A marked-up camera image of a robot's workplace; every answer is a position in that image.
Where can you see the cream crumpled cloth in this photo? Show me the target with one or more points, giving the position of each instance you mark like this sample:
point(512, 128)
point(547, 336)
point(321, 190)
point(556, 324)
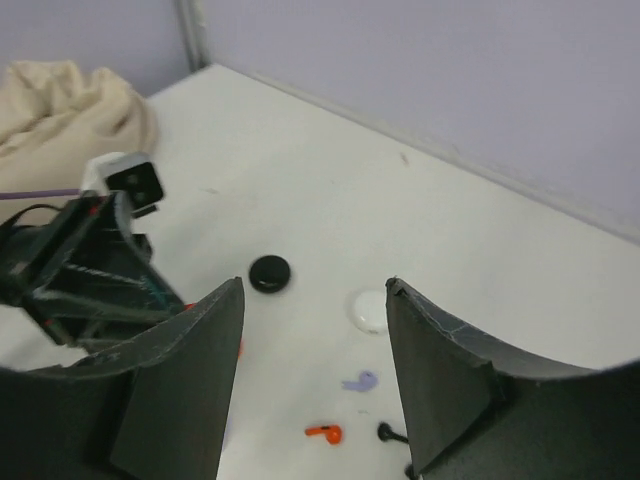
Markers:
point(55, 119)

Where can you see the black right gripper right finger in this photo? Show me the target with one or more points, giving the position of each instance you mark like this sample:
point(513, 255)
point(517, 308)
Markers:
point(476, 407)

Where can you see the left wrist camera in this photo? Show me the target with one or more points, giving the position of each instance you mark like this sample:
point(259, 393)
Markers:
point(132, 173)

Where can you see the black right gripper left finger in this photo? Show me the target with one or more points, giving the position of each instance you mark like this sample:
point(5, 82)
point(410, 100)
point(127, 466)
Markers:
point(152, 407)

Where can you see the black earbud charging case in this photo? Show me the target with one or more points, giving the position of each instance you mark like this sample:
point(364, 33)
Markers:
point(269, 274)

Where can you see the white earbud charging case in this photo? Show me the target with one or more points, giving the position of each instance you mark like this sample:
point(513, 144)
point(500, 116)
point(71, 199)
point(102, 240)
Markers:
point(369, 312)

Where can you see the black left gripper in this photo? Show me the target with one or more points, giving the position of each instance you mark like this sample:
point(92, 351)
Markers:
point(85, 271)

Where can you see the orange earbud charging case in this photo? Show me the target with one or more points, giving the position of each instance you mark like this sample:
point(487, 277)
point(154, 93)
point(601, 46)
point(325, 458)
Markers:
point(189, 306)

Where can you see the black earbud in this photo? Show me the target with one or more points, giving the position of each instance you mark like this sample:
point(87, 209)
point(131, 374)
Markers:
point(385, 433)
point(409, 472)

